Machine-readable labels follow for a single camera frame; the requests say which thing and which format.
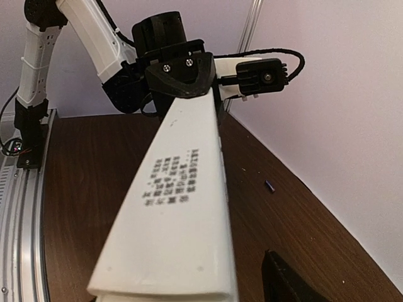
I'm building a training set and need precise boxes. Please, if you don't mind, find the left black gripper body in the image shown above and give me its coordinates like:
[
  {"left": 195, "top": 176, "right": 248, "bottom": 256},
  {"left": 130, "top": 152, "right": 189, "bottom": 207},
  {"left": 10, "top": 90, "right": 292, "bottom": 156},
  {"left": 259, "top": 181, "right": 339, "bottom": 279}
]
[{"left": 136, "top": 39, "right": 205, "bottom": 68}]

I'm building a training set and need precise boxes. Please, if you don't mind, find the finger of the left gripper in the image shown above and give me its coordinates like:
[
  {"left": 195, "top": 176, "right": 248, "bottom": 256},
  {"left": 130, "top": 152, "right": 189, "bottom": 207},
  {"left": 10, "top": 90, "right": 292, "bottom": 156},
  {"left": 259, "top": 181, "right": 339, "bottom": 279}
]
[
  {"left": 145, "top": 52, "right": 216, "bottom": 98},
  {"left": 213, "top": 84, "right": 225, "bottom": 126}
]

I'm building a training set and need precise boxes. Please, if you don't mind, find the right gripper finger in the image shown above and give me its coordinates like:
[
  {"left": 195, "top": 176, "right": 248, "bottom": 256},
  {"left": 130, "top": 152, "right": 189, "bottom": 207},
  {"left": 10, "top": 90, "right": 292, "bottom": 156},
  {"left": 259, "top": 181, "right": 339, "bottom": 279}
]
[{"left": 261, "top": 250, "right": 329, "bottom": 301}]

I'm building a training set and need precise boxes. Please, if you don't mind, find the purple battery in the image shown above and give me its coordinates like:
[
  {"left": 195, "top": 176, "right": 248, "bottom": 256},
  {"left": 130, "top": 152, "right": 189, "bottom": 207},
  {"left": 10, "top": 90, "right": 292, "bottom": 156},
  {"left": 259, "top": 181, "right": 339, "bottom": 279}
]
[{"left": 264, "top": 180, "right": 276, "bottom": 194}]

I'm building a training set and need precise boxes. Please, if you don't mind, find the white remote control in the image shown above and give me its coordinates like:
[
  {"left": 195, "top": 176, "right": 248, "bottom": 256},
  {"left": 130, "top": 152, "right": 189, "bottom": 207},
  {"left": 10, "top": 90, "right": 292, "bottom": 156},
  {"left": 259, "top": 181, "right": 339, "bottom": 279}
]
[{"left": 88, "top": 93, "right": 239, "bottom": 301}]

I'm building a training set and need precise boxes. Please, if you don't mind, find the left camera cable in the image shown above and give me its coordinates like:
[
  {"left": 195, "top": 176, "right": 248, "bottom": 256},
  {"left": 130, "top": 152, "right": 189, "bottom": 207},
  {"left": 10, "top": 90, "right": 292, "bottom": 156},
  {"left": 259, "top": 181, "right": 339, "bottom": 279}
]
[{"left": 213, "top": 48, "right": 306, "bottom": 83}]

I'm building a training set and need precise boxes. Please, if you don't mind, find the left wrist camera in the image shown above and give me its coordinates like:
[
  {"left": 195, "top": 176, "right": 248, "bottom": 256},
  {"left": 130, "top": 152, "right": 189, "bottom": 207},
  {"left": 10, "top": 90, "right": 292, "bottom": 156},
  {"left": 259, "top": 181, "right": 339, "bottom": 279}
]
[{"left": 214, "top": 57, "right": 289, "bottom": 100}]

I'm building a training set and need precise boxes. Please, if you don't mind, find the left aluminium frame post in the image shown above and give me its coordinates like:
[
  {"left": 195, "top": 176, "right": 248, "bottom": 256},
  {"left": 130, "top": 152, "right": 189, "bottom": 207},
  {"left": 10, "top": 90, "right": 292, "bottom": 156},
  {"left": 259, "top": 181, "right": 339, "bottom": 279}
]
[{"left": 225, "top": 0, "right": 265, "bottom": 114}]

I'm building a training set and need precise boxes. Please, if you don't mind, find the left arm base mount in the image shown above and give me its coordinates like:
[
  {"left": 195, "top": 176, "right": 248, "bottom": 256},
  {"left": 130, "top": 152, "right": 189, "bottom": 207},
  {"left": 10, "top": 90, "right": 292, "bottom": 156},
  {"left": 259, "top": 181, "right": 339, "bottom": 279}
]
[{"left": 14, "top": 98, "right": 49, "bottom": 169}]

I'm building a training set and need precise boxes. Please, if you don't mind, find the front aluminium rail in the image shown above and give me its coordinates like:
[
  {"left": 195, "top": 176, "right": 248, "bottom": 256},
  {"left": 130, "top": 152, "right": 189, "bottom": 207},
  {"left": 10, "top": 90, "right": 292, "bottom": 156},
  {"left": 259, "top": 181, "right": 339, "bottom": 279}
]
[{"left": 0, "top": 108, "right": 57, "bottom": 302}]

